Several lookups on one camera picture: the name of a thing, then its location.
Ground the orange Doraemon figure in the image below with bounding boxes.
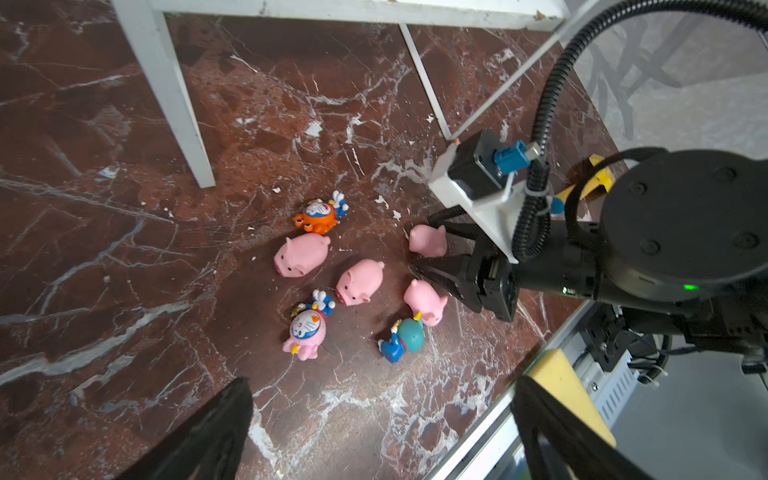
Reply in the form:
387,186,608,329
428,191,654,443
293,190,349,235

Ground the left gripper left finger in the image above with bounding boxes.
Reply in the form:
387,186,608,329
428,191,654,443
119,377,253,479

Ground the yellow sponge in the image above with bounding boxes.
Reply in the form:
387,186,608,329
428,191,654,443
528,349,616,447

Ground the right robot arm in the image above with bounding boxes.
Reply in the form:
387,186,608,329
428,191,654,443
411,1,767,384

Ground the teal blue Doraemon figure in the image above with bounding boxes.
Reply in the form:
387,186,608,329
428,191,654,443
378,312,425,364

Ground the pink pig toy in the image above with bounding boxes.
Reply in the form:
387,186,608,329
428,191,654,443
409,224,448,258
274,233,331,278
403,279,448,327
335,259,385,306

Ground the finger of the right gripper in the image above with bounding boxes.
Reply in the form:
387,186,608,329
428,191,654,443
410,254,480,312
427,205,482,241

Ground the pink Doraemon figure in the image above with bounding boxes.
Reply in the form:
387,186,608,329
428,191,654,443
282,289,336,361

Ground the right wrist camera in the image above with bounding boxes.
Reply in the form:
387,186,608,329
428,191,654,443
428,128,544,264

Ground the white two-tier shelf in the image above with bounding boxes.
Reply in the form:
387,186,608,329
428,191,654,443
110,0,571,190

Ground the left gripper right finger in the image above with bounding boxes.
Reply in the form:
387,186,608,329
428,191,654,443
511,376,651,480

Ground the yellow toy spatula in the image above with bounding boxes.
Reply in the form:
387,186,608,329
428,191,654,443
552,167,616,211

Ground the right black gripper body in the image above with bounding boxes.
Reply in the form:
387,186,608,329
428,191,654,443
469,229,519,322

